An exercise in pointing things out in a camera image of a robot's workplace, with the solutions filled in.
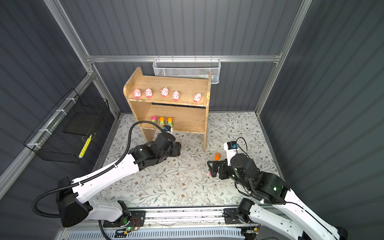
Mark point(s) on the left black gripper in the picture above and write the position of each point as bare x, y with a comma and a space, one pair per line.
176, 148

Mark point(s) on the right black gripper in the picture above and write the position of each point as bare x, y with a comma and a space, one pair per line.
221, 164

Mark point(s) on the orange green mixer truck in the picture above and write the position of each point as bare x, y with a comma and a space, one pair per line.
162, 121
170, 122

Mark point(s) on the pink pig toy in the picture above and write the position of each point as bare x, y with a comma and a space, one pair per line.
164, 92
148, 93
175, 95
197, 97
137, 93

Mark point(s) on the pink pig toy front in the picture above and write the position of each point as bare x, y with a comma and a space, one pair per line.
164, 92

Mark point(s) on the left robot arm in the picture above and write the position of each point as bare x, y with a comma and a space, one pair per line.
74, 198

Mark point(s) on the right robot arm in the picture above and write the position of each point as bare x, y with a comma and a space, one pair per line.
269, 201

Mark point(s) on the wooden two-tier shelf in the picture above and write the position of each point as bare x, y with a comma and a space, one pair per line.
188, 116

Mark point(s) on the orange toy car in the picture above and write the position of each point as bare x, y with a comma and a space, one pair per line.
217, 157

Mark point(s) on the white vented cover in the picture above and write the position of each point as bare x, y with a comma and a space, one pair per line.
221, 233

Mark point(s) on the yellow corn toy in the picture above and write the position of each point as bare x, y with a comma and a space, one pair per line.
85, 147

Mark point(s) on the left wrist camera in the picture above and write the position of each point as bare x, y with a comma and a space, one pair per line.
168, 129

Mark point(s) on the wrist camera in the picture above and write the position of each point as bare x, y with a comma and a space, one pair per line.
231, 150
168, 129

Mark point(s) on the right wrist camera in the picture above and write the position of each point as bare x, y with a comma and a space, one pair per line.
231, 150

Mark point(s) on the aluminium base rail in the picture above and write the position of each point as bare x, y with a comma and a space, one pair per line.
183, 214

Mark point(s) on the white wire mesh basket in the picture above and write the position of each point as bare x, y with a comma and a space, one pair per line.
186, 69

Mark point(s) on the black wire basket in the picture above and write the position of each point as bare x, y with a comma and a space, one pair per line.
62, 137

